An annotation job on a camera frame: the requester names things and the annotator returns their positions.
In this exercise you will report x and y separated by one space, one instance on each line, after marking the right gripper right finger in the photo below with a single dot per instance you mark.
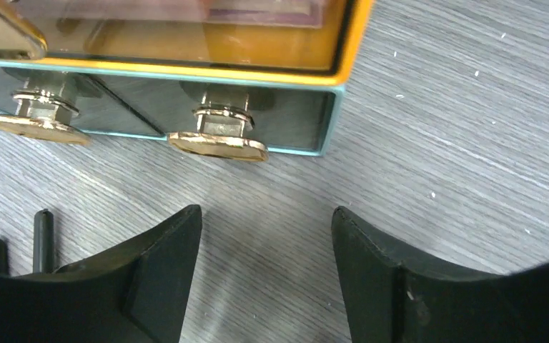
395 292

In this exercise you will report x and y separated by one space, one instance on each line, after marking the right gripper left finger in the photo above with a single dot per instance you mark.
136 291

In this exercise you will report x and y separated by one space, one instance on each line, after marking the black round makeup brush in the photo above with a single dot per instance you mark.
44 242

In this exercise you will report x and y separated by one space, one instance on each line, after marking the small drawer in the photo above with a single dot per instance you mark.
65 107
231 121

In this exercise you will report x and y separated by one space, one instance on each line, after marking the orange drawer organizer box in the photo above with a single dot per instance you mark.
23 46

